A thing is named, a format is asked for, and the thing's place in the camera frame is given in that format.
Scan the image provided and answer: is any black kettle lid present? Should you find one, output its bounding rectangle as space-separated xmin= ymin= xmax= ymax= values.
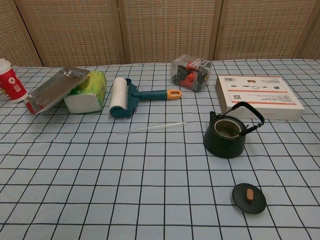
xmin=231 ymin=182 xmax=267 ymax=214

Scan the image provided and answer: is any dark green kettle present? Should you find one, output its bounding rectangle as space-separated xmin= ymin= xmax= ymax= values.
xmin=203 ymin=101 xmax=265 ymax=159

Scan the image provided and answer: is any teal lint roller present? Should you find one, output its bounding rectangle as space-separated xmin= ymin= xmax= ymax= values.
xmin=109 ymin=77 xmax=183 ymax=120

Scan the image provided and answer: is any clear box of clips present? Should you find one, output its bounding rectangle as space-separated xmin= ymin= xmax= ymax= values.
xmin=171 ymin=54 xmax=213 ymax=93

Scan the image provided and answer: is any blue checked tablecloth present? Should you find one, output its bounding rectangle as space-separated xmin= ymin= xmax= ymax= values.
xmin=0 ymin=58 xmax=320 ymax=240

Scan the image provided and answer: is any green tissue paper pack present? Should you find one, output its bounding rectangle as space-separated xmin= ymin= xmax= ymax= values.
xmin=63 ymin=70 xmax=107 ymax=115

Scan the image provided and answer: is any woven folding screen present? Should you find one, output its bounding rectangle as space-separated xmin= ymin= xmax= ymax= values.
xmin=0 ymin=0 xmax=320 ymax=68

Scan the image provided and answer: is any white flat product box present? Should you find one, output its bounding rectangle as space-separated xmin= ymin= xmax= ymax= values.
xmin=215 ymin=75 xmax=305 ymax=121

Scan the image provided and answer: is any stainless steel tray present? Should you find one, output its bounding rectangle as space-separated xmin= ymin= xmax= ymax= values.
xmin=25 ymin=66 xmax=91 ymax=115

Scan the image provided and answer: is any red paper coffee cup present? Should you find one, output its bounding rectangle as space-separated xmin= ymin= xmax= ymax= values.
xmin=0 ymin=58 xmax=28 ymax=104

